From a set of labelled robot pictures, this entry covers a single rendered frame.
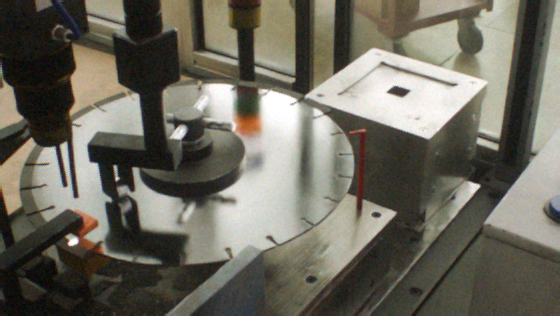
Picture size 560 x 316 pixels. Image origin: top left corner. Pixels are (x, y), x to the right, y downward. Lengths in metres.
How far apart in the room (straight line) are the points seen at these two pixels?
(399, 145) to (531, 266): 0.25
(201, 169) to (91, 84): 0.67
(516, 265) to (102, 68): 0.89
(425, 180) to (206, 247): 0.37
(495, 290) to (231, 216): 0.31
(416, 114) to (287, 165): 0.26
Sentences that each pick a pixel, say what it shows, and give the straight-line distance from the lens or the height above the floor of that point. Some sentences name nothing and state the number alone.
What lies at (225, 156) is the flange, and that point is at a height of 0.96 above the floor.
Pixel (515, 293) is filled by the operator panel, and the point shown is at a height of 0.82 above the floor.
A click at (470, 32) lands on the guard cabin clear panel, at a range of 1.13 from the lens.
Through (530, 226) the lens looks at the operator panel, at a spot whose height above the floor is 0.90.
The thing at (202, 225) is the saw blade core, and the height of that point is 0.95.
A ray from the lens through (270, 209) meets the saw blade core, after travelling 0.75.
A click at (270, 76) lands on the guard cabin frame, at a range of 1.33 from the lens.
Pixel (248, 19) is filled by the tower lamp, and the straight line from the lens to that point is 1.06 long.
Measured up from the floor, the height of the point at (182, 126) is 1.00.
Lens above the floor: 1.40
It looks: 34 degrees down
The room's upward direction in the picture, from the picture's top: 1 degrees clockwise
